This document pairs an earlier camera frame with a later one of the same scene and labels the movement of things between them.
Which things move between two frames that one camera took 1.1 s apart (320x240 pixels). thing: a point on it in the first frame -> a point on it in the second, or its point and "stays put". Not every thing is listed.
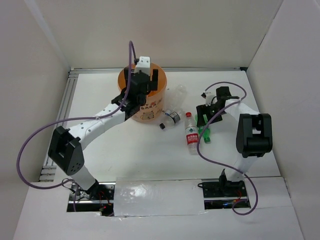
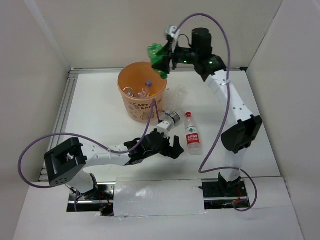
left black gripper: [153, 85] -> [174, 151]
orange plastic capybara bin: [154, 105] stays put
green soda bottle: [206, 134] -> [153, 50]
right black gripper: [202, 109] -> [163, 64]
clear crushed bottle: [177, 97] stays put
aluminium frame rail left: [48, 170] stays put
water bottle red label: [192, 135] stays put
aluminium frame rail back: [72, 69] stays put
